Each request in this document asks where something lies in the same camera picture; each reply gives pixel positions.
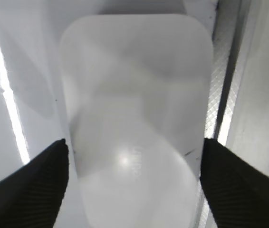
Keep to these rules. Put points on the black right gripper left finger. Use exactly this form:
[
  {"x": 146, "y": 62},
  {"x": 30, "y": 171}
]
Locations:
[{"x": 32, "y": 196}]

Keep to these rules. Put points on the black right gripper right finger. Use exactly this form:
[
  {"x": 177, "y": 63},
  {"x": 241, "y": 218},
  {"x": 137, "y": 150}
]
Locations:
[{"x": 237, "y": 193}]

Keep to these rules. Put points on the white board eraser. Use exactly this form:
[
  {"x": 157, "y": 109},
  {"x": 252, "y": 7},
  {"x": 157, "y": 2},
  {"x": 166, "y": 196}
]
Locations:
[{"x": 136, "y": 90}]

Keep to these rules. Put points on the white board with grey frame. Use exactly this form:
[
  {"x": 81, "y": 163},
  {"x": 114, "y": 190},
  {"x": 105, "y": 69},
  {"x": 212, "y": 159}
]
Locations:
[{"x": 33, "y": 111}]

